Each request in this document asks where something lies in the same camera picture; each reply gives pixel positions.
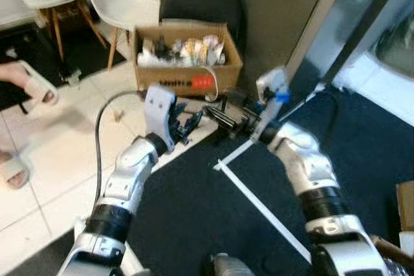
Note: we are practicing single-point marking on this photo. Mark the pale blue left wrist camera mount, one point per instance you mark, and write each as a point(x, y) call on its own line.
point(158, 108)

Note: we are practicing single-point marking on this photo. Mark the pale blue right wrist camera mount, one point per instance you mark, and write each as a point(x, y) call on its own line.
point(272, 88)

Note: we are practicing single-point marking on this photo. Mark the grey robot foot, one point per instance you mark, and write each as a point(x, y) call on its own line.
point(233, 268)

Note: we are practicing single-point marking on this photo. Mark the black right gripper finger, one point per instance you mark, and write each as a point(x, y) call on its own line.
point(238, 105)
point(228, 122)

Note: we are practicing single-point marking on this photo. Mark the pale blue wrist camera mount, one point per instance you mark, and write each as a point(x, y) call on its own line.
point(272, 88)
point(158, 108)

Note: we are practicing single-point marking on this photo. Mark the white floor tape line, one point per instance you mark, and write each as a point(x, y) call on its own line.
point(259, 205)

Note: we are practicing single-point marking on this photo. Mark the small brown cardboard box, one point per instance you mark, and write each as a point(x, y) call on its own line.
point(404, 205)

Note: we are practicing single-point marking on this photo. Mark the grey metal cabinet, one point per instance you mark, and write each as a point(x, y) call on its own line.
point(349, 24)

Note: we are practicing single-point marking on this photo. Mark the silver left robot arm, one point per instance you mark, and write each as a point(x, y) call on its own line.
point(129, 172)

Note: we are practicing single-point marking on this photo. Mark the black padded chair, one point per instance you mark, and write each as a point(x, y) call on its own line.
point(200, 4)

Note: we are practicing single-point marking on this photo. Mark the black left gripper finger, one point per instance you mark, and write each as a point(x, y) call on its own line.
point(193, 130)
point(192, 118)

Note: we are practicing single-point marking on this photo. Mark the yellow white snack wrapper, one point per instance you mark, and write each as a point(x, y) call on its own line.
point(204, 50)

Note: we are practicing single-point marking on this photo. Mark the person foot in white slipper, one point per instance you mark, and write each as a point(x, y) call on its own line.
point(13, 171)
point(26, 75)

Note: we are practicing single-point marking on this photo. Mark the open cardboard rubbish box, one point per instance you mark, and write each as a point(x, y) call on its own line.
point(162, 81)

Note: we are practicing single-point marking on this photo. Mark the white crumpled wrapper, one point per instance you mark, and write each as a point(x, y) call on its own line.
point(150, 59)

